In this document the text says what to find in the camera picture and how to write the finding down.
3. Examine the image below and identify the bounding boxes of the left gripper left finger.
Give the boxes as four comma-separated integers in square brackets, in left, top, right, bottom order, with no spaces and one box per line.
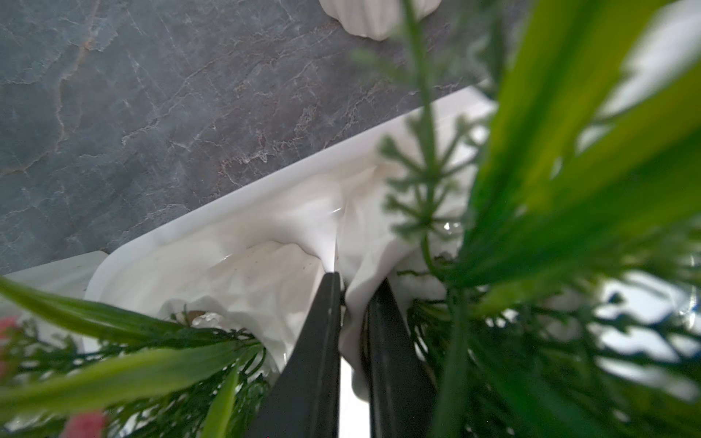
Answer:
[246,273,342,437]

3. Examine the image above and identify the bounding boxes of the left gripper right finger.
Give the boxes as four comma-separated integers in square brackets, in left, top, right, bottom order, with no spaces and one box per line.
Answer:
[363,280,436,437]

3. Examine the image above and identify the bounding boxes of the white rectangular storage tray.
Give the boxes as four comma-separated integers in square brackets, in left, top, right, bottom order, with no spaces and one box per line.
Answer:
[0,84,494,357]

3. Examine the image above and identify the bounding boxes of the pot pink flowers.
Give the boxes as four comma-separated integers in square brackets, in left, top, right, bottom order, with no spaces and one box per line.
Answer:
[0,0,701,438]

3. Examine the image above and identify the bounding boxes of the back ribbed pot plant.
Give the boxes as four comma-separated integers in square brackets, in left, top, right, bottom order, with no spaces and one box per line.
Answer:
[318,0,443,43]

